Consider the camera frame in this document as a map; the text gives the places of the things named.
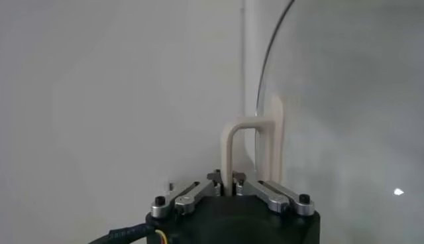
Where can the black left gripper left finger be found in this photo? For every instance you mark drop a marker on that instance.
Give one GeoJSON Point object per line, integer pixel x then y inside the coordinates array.
{"type": "Point", "coordinates": [185, 199]}

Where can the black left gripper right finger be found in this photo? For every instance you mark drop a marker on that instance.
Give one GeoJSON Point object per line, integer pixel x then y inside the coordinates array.
{"type": "Point", "coordinates": [278, 199]}

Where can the round glass pot lid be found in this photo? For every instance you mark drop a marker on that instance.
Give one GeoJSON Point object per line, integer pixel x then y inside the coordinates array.
{"type": "Point", "coordinates": [331, 99]}

